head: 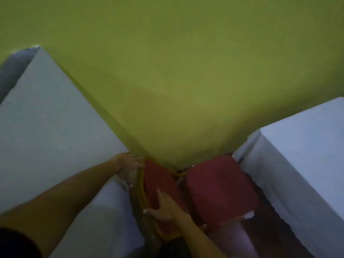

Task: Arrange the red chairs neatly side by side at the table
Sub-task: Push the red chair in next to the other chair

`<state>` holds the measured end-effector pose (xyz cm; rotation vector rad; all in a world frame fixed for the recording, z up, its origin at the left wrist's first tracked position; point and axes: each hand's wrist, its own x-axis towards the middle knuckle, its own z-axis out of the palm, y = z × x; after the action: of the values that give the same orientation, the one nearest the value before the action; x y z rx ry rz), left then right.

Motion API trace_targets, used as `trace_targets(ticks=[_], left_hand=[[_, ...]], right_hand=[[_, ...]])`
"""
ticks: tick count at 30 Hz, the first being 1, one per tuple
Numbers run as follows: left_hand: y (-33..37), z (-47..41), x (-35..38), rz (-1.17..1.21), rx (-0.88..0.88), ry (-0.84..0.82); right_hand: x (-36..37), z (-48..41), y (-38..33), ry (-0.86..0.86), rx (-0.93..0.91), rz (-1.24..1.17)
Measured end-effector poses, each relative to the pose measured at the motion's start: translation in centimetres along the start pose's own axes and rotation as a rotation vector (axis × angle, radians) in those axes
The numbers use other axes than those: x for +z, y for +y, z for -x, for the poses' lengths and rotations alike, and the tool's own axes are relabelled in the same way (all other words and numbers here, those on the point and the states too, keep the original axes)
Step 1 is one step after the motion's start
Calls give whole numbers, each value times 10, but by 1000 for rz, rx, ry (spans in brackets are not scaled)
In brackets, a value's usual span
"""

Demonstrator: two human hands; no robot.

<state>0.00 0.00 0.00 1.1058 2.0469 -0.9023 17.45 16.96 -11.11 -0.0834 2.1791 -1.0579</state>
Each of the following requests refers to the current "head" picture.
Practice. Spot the black shirt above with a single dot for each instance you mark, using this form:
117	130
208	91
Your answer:
16	247

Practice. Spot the white skirted table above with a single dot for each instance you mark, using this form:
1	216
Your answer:
40	118

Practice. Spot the red gold-framed chair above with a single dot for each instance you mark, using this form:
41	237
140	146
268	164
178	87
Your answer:
220	190

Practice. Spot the person's left hand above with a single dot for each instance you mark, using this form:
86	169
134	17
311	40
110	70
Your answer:
129	165

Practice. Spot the table with white tablecloth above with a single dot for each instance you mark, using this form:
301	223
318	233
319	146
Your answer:
309	158

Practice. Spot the person's right forearm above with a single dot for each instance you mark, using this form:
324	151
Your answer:
201	241

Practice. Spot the person's right hand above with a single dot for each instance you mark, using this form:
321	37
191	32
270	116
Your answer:
169	209

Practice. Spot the person's left forearm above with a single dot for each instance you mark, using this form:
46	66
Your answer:
67	196

